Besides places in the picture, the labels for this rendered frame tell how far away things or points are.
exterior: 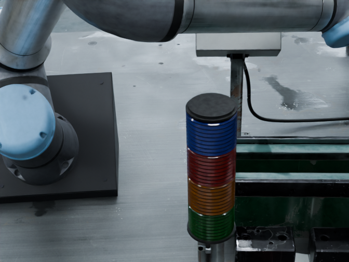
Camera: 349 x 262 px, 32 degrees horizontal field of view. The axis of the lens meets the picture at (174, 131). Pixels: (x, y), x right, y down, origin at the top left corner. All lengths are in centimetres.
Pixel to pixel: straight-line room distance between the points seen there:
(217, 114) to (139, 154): 68
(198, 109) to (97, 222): 54
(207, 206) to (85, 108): 57
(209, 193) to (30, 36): 41
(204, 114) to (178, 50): 112
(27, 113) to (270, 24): 43
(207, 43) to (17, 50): 39
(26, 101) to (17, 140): 7
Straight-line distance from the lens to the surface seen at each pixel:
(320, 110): 152
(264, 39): 124
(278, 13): 85
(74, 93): 128
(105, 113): 126
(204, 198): 75
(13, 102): 105
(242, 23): 81
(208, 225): 78
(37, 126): 104
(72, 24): 411
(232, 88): 130
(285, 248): 104
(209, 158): 71
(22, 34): 99
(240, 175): 109
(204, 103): 71
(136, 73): 168
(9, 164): 121
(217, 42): 123
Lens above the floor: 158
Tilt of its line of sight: 33 degrees down
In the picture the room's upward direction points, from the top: 2 degrees counter-clockwise
